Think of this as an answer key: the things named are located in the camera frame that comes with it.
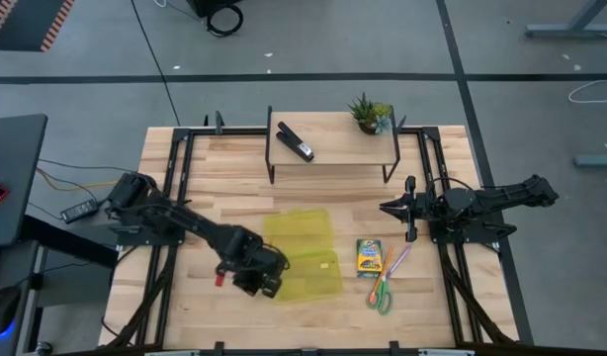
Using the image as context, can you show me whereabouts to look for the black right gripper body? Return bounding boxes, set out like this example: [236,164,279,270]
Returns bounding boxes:
[404,176,437,242]

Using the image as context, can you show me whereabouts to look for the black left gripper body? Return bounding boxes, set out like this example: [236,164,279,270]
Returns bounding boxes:
[214,241,290,300]

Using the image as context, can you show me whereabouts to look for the purple pen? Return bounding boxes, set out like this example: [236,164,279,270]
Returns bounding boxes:
[386,244,413,279]

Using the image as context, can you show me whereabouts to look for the yellow green crayon box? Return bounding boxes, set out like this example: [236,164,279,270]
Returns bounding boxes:
[356,238,384,279]

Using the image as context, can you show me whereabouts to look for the yellow translucent pencil case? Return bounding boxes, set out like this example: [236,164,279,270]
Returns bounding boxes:
[262,208,344,305]

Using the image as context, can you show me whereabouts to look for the orange marker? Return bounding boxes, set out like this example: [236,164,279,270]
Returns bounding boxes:
[368,246,394,306]

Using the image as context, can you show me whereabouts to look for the green handled scissors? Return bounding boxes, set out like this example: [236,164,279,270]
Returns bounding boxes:
[366,256,394,316]

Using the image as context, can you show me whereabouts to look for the wooden shelf riser black legs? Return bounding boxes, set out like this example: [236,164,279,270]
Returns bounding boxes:
[264,105,402,185]

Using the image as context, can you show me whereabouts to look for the potted succulent plant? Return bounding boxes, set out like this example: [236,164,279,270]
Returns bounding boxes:
[348,92,394,135]

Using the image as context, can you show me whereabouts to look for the black stapler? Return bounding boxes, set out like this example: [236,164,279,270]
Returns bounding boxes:
[275,121,315,163]

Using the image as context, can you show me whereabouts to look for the black power adapter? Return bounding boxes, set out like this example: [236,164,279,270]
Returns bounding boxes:
[59,198,100,223]

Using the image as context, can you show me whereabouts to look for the black desk leg beam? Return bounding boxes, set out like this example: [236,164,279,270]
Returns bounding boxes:
[19,215,120,269]

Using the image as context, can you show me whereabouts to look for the grey metal floor bar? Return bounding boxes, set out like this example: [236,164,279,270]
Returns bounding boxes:
[573,153,607,168]

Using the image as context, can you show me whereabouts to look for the grey table leg base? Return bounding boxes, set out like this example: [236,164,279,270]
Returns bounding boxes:
[524,0,607,41]

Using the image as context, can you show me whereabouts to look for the black computer mouse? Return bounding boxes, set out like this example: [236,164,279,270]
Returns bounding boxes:
[0,285,22,337]

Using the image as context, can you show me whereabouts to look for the black box on floor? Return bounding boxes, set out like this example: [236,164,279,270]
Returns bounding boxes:
[187,0,243,19]

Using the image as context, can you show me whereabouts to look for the dark grey side desk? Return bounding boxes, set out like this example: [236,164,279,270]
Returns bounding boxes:
[0,114,48,248]

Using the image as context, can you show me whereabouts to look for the black mat with striped edge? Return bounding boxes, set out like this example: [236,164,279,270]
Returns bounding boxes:
[0,0,77,53]

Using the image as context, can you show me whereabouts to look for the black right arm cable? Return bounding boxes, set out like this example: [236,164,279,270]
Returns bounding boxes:
[428,176,476,197]

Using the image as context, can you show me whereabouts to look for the black metal table frame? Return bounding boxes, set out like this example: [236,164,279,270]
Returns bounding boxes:
[98,126,520,356]

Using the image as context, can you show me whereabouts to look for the black desk cable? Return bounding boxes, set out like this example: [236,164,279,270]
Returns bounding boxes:
[38,157,125,174]

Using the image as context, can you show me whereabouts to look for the white floor cable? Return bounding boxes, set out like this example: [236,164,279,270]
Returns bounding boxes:
[567,76,607,105]

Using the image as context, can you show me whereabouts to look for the yellow cable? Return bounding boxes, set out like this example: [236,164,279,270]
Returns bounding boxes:
[35,166,121,193]

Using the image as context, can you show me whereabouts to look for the thin black floor cable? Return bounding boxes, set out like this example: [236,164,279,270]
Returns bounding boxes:
[130,0,181,128]

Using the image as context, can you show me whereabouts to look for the coiled black cable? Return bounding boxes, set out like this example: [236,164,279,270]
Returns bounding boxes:
[206,3,244,39]

